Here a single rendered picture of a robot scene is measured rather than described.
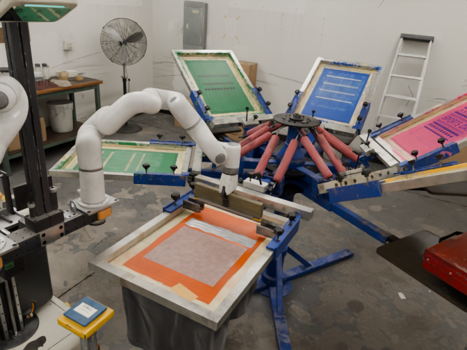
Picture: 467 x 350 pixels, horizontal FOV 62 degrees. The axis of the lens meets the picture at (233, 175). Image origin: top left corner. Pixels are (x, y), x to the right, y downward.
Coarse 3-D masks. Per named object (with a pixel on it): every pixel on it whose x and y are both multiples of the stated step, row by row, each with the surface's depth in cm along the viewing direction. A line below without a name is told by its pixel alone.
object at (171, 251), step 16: (208, 208) 203; (224, 224) 190; (160, 240) 173; (176, 240) 174; (192, 240) 175; (208, 240) 176; (144, 256) 161; (160, 256) 162; (176, 256) 163; (144, 272) 152; (160, 272) 153
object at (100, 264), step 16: (160, 224) 182; (128, 240) 165; (96, 256) 153; (112, 256) 157; (272, 256) 167; (96, 272) 150; (112, 272) 145; (128, 272) 146; (256, 272) 152; (144, 288) 139; (160, 288) 140; (240, 288) 143; (176, 304) 133; (192, 304) 133; (224, 304) 135; (208, 320) 128; (224, 320) 133
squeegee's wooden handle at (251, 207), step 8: (200, 184) 186; (200, 192) 187; (208, 192) 184; (216, 192) 182; (216, 200) 184; (232, 200) 179; (240, 200) 177; (248, 200) 176; (240, 208) 178; (248, 208) 176; (256, 208) 174; (256, 216) 175
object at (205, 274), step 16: (240, 224) 191; (224, 240) 177; (192, 256) 164; (208, 256) 165; (224, 256) 166; (240, 256) 167; (176, 272) 154; (192, 272) 154; (208, 272) 155; (224, 272) 156; (192, 288) 146; (208, 288) 147; (208, 304) 139
